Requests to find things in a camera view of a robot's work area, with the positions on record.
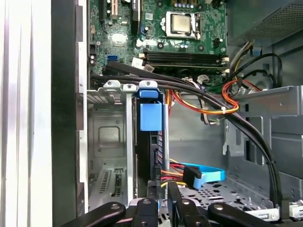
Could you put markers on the green motherboard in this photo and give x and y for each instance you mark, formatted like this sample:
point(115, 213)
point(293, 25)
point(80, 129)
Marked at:
point(213, 23)

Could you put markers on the black PC case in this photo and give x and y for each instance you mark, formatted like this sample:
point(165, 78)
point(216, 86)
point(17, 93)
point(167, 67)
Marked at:
point(64, 94)

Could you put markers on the black RAM stick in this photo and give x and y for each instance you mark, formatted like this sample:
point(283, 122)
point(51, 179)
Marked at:
point(184, 63)
point(184, 55)

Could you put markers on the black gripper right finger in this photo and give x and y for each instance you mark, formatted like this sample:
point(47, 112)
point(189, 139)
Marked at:
point(187, 212)

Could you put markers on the silver CPU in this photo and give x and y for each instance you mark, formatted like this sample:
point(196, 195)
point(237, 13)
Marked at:
point(181, 23)

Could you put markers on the black graphics card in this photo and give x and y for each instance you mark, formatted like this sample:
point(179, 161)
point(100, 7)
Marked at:
point(136, 14)

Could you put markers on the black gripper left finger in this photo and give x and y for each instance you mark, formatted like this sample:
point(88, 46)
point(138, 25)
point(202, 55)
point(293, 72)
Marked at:
point(144, 212)

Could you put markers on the CPU socket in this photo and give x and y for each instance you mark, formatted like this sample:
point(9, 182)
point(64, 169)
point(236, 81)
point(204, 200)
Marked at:
point(168, 26)

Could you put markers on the grey power supply unit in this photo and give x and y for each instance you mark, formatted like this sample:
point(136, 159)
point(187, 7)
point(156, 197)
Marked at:
point(260, 19)

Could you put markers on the metal optical drive cage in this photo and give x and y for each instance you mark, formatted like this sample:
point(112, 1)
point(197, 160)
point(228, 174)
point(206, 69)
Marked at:
point(284, 118)

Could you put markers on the hard disk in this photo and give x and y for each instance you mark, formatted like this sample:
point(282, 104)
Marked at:
point(150, 116)

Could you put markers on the metal disk bay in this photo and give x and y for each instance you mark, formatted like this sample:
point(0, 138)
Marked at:
point(129, 142)

